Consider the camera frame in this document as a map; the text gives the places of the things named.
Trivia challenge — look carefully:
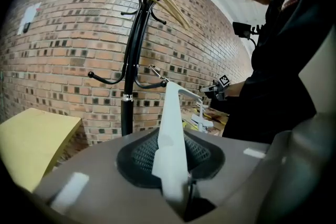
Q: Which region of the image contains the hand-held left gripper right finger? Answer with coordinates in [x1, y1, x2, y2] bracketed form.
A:
[183, 129, 271, 210]

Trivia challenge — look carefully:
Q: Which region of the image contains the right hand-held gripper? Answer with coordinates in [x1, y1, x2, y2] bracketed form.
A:
[199, 74, 232, 101]

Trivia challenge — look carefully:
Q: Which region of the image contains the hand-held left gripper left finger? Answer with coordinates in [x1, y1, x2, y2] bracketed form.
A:
[34, 127, 185, 224]

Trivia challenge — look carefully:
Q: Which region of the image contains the white plastic hanger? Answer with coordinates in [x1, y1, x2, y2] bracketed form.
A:
[149, 63, 214, 204]

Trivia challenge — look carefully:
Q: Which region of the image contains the black coat rack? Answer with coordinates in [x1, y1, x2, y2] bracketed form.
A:
[87, 0, 196, 137]

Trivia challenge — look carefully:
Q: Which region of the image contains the person's right forearm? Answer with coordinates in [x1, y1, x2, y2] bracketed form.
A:
[226, 81, 247, 100]

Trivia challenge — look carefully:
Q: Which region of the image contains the printed cardboard box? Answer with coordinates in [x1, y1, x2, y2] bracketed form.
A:
[181, 105, 229, 137]

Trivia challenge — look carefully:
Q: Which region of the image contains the black chest-mounted device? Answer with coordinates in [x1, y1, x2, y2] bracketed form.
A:
[232, 21, 265, 47]

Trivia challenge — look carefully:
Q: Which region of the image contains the person's dark shirt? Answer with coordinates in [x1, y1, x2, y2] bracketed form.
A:
[209, 0, 336, 145]

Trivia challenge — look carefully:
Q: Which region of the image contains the yellow board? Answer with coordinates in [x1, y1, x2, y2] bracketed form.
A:
[0, 107, 82, 194]

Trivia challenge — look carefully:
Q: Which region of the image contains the white paper sheet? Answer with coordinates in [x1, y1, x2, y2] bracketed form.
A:
[16, 2, 43, 36]

